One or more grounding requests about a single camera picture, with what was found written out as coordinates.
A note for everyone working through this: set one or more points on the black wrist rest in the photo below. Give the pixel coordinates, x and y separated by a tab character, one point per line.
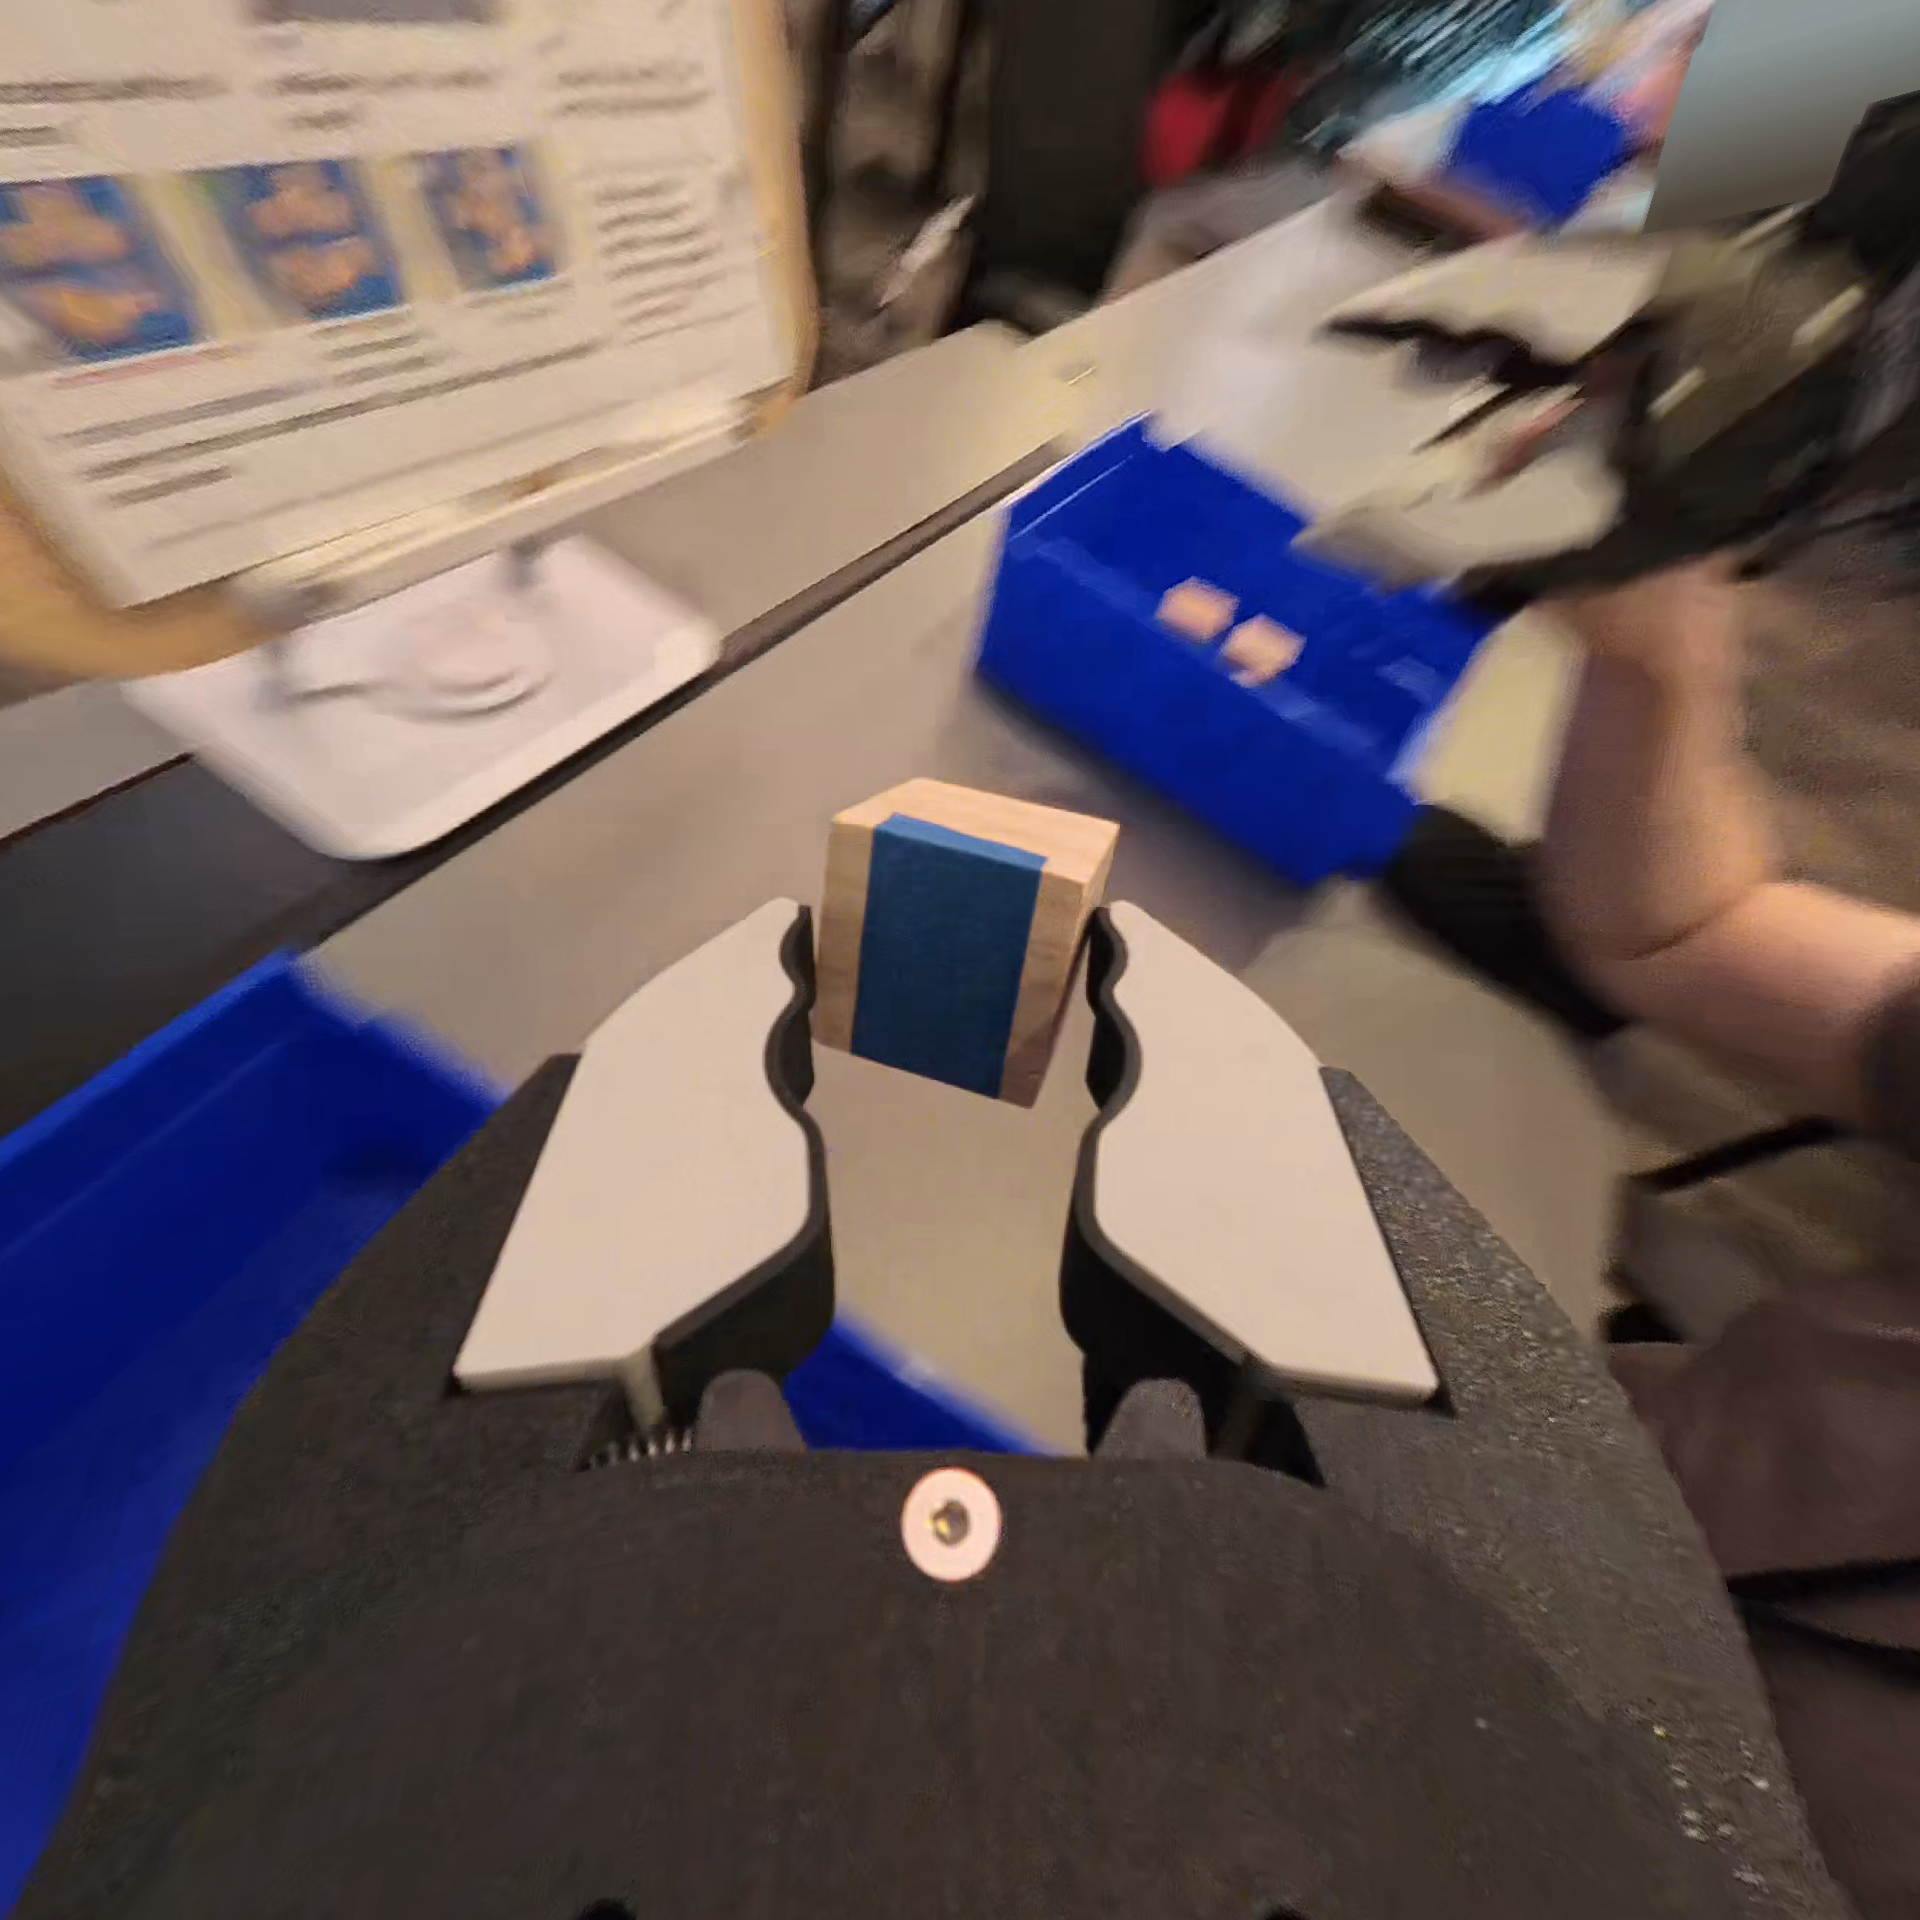
1483	916

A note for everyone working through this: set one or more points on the person's right forearm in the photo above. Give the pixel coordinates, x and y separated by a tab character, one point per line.
1664	839

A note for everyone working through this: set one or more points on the white stand base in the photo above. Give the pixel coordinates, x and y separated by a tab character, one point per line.
451	751

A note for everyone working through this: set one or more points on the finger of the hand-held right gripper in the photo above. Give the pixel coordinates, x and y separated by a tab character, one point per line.
1483	510
1516	301

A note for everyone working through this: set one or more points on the person's dark trousers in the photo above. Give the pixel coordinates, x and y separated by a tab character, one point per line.
1799	1501

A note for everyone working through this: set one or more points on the blue plastic bin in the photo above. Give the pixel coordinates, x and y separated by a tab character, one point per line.
1171	751
150	1200
1545	150

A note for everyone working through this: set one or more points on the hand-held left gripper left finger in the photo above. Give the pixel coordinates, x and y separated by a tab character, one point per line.
662	1186

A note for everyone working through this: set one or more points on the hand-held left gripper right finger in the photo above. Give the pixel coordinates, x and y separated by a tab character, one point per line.
1243	1200

